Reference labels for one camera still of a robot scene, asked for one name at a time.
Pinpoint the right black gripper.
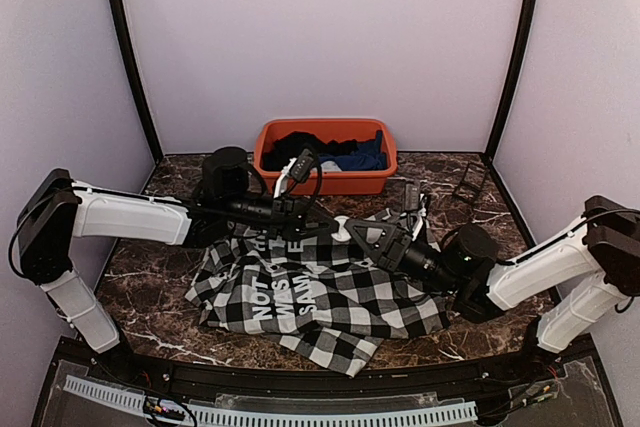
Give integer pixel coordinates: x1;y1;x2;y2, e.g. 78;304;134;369
344;216;463;295

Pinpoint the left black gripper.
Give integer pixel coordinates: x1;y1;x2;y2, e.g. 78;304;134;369
222;190;342;242

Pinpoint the black white plaid shirt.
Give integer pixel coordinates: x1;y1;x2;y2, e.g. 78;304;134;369
185;225;449;377

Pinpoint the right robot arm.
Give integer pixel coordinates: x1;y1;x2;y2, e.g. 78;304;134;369
333;195;639;381

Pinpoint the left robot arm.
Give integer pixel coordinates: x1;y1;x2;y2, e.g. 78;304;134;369
7;146;344;383

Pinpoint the orange plastic basin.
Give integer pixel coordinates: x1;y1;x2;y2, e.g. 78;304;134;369
254;118;397;195

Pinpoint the blue garment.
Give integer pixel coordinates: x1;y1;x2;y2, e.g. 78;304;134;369
319;130;389;171

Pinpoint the black garment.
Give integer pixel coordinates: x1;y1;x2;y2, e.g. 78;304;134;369
261;131;358;172

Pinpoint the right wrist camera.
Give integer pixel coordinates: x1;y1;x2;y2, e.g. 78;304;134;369
401;181;429;240

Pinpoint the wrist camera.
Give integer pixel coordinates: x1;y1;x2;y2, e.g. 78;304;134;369
273;144;323;198
401;181;429;240

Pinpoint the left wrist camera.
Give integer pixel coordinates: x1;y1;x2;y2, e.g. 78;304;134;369
273;144;323;198

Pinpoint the black front rail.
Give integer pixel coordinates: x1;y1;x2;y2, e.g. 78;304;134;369
69;345;551;404

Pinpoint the white slotted cable duct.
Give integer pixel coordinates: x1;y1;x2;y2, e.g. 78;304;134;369
63;375;478;426

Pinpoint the right black frame post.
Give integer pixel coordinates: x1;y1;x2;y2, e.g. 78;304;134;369
484;0;537;164

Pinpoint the black frame post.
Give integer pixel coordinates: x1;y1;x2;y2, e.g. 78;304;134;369
108;0;164;164
484;0;537;164

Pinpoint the left black frame post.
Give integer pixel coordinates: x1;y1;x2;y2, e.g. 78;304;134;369
108;0;164;164

